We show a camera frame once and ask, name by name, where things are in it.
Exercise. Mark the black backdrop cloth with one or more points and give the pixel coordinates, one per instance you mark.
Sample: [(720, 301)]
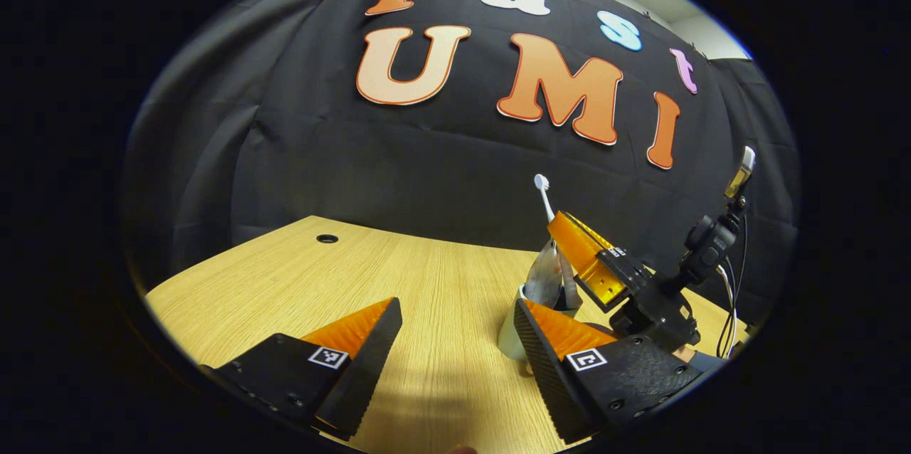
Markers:
[(427, 169)]

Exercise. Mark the wooden desktop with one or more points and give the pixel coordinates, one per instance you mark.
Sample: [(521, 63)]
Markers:
[(441, 312)]

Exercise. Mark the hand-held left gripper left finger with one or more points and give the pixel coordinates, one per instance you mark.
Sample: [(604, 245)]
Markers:
[(363, 376)]

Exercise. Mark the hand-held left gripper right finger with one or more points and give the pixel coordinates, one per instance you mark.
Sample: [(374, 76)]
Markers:
[(548, 376)]

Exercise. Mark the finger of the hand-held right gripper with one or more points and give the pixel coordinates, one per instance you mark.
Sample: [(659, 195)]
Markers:
[(583, 255)]

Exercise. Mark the white toothbrush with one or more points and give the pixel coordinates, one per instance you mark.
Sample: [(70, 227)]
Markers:
[(544, 198)]

